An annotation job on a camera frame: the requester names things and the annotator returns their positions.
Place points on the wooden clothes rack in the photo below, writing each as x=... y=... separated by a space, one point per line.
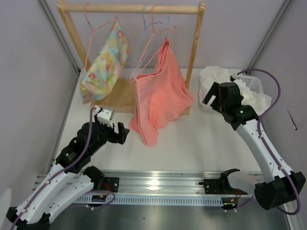
x=122 y=97

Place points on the salmon pink skirt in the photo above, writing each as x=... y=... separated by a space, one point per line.
x=160 y=97

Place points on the white plastic basket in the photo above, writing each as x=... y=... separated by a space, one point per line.
x=253 y=83

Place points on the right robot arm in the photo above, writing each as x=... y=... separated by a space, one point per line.
x=281 y=184

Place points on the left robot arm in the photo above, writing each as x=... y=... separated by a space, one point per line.
x=50 y=198

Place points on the white pleated skirt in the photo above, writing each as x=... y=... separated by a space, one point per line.
x=259 y=101

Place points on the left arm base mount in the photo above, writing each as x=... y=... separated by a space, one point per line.
x=107 y=183

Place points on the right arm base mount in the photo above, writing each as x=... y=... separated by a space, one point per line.
x=221 y=185

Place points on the floral patterned skirt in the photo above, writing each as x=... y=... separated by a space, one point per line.
x=98 y=81

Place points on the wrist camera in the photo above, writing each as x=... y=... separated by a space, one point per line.
x=239 y=81
x=104 y=115

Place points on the pink hanger with floral skirt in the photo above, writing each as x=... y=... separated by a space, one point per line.
x=93 y=29

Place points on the pink hanger with salmon skirt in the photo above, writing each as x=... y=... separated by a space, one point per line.
x=157 y=28

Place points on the aluminium mounting rail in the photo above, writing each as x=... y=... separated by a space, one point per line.
x=162 y=183

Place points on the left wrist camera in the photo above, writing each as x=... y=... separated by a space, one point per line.
x=104 y=115

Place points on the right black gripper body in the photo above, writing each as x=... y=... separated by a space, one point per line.
x=219 y=106

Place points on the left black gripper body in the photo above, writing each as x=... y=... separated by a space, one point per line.
x=107 y=133

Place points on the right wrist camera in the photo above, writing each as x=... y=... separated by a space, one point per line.
x=239 y=81

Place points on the light blue wire hanger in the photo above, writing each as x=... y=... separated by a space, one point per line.
x=130 y=77

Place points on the white slotted cable duct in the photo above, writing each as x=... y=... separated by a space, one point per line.
x=210 y=201

